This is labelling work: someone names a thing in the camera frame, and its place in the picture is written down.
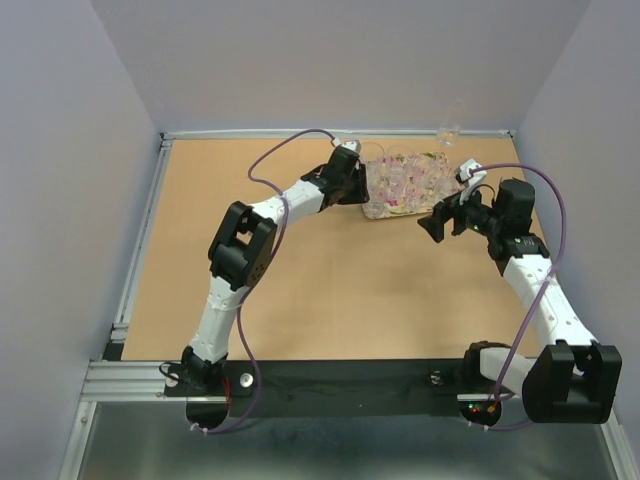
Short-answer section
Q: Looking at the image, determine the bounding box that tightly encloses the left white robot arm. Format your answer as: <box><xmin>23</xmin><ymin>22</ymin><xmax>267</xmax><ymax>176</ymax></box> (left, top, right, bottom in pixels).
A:
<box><xmin>181</xmin><ymin>140</ymin><xmax>369</xmax><ymax>394</ymax></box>

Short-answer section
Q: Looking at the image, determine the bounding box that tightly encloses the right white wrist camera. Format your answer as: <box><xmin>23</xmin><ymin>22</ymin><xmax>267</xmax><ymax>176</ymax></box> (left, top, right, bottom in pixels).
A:
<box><xmin>455</xmin><ymin>158</ymin><xmax>487</xmax><ymax>205</ymax></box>

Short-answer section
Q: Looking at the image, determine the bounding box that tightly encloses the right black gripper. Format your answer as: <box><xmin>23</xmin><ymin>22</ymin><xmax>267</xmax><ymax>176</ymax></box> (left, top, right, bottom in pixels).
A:
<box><xmin>416</xmin><ymin>180</ymin><xmax>503</xmax><ymax>242</ymax></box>

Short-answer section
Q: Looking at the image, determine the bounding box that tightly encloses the large clear tumbler glass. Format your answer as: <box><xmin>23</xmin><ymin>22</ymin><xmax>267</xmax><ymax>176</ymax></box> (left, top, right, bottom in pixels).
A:
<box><xmin>360</xmin><ymin>142</ymin><xmax>385</xmax><ymax>168</ymax></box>

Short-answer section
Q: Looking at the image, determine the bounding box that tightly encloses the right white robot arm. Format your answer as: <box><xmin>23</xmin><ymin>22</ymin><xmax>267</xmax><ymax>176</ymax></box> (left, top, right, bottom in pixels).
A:
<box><xmin>418</xmin><ymin>179</ymin><xmax>622</xmax><ymax>424</ymax></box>

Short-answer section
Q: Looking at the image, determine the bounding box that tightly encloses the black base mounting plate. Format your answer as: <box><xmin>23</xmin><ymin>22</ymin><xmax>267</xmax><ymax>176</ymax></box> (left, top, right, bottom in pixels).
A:
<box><xmin>159</xmin><ymin>359</ymin><xmax>502</xmax><ymax>432</ymax></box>

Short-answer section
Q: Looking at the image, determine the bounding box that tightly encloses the floral patterned tray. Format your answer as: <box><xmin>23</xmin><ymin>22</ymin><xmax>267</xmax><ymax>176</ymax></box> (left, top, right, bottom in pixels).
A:
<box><xmin>364</xmin><ymin>151</ymin><xmax>455</xmax><ymax>219</ymax></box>

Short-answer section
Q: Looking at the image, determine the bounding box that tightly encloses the tall stemmed wine glass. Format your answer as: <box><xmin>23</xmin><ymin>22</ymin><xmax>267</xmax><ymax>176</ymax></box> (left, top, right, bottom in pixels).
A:
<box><xmin>436</xmin><ymin>99</ymin><xmax>465</xmax><ymax>147</ymax></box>

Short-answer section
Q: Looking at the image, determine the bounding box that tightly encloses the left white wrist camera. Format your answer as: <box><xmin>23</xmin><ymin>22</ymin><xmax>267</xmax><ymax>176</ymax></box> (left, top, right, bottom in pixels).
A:
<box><xmin>331</xmin><ymin>138</ymin><xmax>361</xmax><ymax>154</ymax></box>

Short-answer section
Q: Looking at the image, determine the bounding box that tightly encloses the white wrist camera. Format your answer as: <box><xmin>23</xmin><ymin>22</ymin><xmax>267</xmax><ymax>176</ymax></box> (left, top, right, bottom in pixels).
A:
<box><xmin>455</xmin><ymin>158</ymin><xmax>487</xmax><ymax>205</ymax></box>
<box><xmin>331</xmin><ymin>138</ymin><xmax>361</xmax><ymax>154</ymax></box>

